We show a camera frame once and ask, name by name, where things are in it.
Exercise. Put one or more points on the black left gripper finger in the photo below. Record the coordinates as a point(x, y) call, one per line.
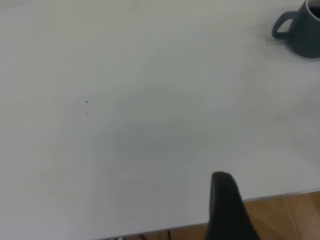
point(225, 212)

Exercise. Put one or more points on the dark grey ceramic mug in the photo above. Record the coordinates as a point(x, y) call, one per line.
point(303, 35)

